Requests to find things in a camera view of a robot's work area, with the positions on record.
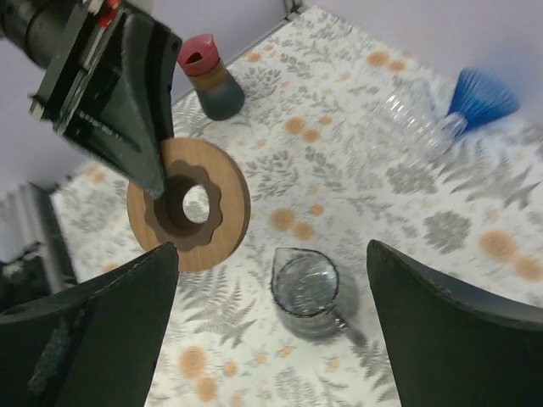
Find floral patterned table mat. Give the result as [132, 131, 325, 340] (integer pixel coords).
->
[48, 4, 543, 407]

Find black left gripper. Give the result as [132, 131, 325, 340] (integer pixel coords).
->
[28, 1, 182, 199]

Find round wooden dripper holder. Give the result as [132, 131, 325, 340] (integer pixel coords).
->
[126, 138, 251, 272]

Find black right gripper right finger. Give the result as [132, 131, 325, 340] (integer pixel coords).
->
[367, 240, 542, 406]

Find blue ribbed plastic dripper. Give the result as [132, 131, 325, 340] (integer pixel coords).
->
[447, 68, 520, 132]

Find clear glass carafe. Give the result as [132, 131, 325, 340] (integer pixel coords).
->
[270, 248, 367, 346]

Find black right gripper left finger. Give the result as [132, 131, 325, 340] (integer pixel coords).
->
[1, 243, 179, 406]

